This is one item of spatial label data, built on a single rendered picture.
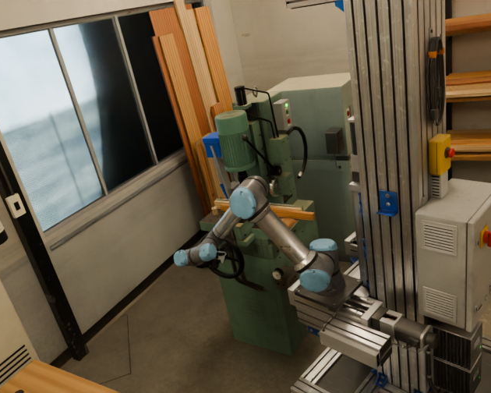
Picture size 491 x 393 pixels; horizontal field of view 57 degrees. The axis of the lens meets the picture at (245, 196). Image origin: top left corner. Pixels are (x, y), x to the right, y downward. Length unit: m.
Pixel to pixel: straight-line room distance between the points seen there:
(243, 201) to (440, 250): 0.75
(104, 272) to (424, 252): 2.44
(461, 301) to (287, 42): 3.50
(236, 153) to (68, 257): 1.49
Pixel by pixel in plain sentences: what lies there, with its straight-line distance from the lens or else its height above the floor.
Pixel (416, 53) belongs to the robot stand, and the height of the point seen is 1.79.
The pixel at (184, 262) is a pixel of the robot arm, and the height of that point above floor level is 1.03.
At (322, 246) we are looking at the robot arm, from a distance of 1.94.
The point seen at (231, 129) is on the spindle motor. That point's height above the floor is 1.44.
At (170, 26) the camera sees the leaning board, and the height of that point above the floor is 1.96.
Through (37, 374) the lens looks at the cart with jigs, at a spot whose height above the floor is 0.53.
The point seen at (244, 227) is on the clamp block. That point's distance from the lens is 2.44.
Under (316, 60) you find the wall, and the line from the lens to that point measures 4.74.
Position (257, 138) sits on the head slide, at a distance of 2.57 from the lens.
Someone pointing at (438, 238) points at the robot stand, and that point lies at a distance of 1.77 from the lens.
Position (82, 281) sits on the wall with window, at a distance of 3.45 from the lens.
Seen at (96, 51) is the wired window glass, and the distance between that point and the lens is 3.64.
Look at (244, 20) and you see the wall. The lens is 5.01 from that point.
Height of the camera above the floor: 2.05
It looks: 23 degrees down
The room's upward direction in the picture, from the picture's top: 12 degrees counter-clockwise
